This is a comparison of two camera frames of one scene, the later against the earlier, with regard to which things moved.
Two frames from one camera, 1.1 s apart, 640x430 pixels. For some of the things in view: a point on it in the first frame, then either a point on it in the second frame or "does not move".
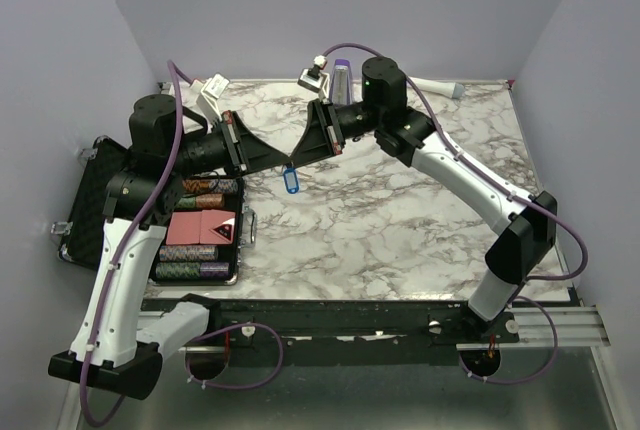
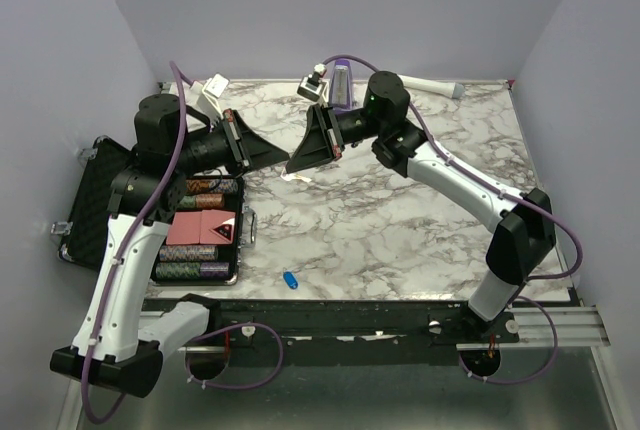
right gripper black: [322, 137] does not move
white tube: [443, 88] does not move
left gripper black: [248, 151] does not move
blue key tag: [291, 179] → [290, 279]
